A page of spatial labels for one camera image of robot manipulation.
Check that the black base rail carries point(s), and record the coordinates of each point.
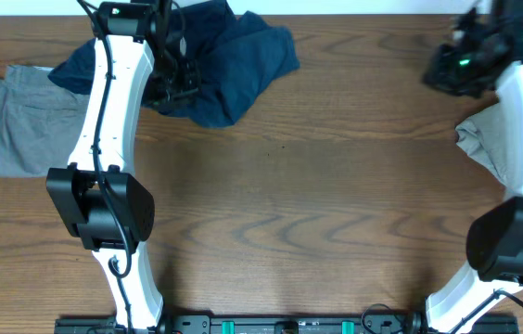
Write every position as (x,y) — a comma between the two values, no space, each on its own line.
(203,324)

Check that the dark blue denim shorts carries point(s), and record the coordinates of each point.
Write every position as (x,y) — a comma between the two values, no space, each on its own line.
(237,58)

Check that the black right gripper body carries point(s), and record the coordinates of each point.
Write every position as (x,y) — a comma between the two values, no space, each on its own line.
(460,75)

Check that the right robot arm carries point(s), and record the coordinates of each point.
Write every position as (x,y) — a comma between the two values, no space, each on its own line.
(493,270)

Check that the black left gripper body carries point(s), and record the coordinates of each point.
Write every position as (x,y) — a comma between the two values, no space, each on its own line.
(172,82)

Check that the grey folded shorts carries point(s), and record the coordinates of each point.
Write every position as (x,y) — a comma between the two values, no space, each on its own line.
(40,122)

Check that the beige folded trousers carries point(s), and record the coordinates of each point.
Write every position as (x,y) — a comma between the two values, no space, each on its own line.
(482,138)

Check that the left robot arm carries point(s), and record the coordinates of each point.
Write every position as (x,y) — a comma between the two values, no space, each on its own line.
(97,195)

